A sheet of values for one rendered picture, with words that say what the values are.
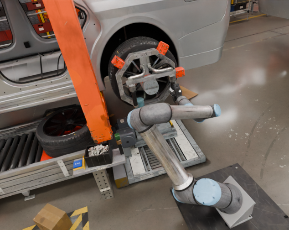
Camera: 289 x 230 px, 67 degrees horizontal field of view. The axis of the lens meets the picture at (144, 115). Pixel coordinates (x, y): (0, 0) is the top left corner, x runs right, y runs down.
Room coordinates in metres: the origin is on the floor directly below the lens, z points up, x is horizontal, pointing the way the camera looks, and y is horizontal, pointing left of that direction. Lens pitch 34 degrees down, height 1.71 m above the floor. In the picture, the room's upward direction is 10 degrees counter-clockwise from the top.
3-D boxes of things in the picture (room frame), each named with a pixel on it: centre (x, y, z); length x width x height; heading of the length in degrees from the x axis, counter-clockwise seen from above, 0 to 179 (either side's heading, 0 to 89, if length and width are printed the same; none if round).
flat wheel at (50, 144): (1.94, 0.81, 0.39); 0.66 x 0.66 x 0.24
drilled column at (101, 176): (1.33, 0.47, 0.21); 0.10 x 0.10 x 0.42; 8
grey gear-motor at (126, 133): (1.86, 0.24, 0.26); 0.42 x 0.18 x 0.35; 8
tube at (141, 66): (1.70, 0.00, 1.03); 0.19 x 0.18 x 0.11; 8
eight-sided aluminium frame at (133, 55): (1.84, -0.08, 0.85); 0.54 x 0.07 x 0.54; 98
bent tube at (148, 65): (1.73, -0.19, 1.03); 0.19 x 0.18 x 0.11; 8
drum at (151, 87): (1.77, -0.09, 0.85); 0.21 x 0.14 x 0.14; 8
